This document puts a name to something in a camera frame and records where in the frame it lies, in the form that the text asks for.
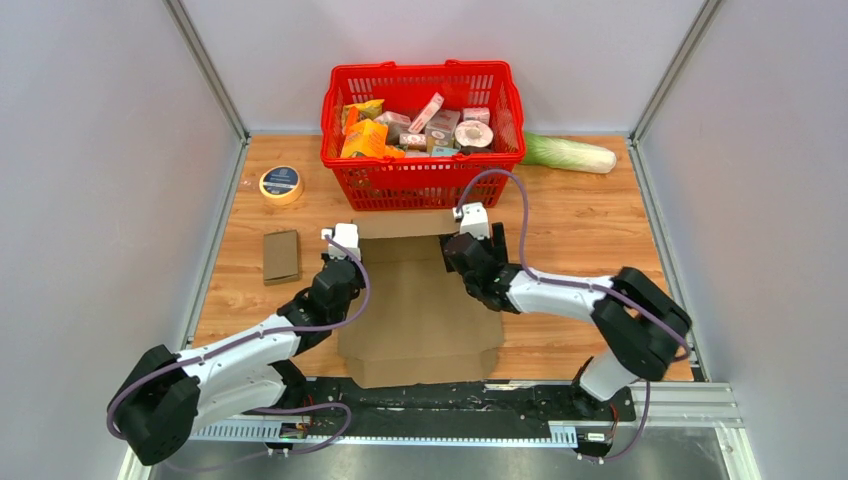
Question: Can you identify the small brown cardboard box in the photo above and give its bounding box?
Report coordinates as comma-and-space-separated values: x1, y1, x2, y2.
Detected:
263, 230, 301, 286

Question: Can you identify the large cardboard sheet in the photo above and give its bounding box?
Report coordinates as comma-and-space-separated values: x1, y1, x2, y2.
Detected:
337, 211, 504, 389

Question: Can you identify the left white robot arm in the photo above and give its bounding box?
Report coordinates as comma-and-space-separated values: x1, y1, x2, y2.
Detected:
106, 249, 370, 466

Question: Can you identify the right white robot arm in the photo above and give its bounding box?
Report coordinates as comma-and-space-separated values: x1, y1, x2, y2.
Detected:
441, 224, 692, 419

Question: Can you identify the orange snack box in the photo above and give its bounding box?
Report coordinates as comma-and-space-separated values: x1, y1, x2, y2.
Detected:
340, 119, 388, 158

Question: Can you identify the beige carton box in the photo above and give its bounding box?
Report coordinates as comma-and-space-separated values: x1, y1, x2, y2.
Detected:
424, 109, 461, 152

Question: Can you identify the small pink box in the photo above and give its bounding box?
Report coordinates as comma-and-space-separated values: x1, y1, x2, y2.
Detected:
462, 107, 491, 125

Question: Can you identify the grey white box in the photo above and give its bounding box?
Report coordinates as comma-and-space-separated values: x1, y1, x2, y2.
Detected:
374, 111, 412, 145

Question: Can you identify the pink white long box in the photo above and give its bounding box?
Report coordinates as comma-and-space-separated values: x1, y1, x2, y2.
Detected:
407, 92, 444, 134

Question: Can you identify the yellow tape roll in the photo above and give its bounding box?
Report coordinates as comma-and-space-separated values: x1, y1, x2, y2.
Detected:
259, 165, 304, 205

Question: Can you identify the green napa cabbage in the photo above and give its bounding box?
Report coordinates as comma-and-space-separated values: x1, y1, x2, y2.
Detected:
522, 132, 617, 174

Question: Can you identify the red plastic shopping basket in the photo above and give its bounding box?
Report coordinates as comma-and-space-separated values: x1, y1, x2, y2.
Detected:
321, 60, 526, 211

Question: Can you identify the yellow snack bag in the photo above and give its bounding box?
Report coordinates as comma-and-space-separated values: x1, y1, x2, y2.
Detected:
340, 99, 384, 134

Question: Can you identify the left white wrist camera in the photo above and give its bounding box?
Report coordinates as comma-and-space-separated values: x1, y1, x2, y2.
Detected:
320, 223, 361, 260

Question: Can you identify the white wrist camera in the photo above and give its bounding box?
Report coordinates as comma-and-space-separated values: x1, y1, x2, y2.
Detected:
452, 202, 491, 240
320, 223, 361, 260

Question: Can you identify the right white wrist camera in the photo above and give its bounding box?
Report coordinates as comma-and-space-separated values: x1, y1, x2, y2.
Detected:
452, 202, 491, 240

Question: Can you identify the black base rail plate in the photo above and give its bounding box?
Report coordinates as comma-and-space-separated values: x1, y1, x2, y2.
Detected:
264, 376, 637, 446

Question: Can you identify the white slotted cable duct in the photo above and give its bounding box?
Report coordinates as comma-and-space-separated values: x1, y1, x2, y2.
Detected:
192, 423, 579, 448

